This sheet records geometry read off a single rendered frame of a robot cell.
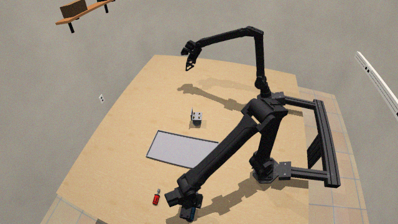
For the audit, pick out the grey metal bracket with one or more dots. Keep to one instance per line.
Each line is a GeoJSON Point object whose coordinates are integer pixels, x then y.
{"type": "Point", "coordinates": [196, 115]}

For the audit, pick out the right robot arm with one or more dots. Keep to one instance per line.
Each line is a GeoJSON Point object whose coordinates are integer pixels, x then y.
{"type": "Point", "coordinates": [249, 31]}

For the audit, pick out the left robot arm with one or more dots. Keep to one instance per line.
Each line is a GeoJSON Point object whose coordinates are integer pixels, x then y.
{"type": "Point", "coordinates": [269, 113]}

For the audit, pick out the red-handled nut driver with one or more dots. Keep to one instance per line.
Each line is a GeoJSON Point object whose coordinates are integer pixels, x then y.
{"type": "Point", "coordinates": [156, 198]}

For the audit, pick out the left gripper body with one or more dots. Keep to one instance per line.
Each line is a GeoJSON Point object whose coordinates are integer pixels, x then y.
{"type": "Point", "coordinates": [199, 200]}

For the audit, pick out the grey cylinder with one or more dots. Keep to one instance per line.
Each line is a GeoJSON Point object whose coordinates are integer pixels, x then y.
{"type": "Point", "coordinates": [196, 123]}

